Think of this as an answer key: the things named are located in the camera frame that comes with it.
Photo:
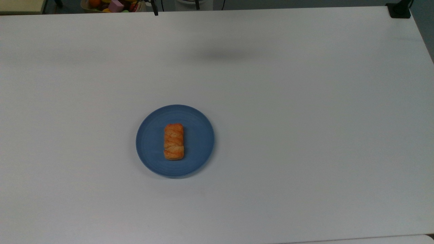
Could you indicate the orange glazed bread loaf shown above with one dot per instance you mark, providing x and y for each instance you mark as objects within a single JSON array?
[{"x": 174, "y": 142}]

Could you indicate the orange toy fruit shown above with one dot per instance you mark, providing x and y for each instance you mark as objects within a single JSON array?
[{"x": 94, "y": 3}]

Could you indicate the beige wooden table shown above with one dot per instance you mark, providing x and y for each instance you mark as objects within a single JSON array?
[{"x": 20, "y": 6}]

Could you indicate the white basket of toys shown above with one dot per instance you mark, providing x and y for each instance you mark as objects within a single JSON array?
[{"x": 98, "y": 9}]

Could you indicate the black camera clamp stand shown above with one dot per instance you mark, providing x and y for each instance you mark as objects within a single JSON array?
[{"x": 400, "y": 12}]

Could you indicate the pink toy block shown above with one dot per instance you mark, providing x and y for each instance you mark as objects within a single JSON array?
[{"x": 116, "y": 6}]

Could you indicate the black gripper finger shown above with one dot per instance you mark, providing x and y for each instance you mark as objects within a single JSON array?
[
  {"x": 197, "y": 4},
  {"x": 155, "y": 7}
]

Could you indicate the blue round plate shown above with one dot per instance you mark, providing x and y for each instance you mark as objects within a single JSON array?
[{"x": 198, "y": 144}]

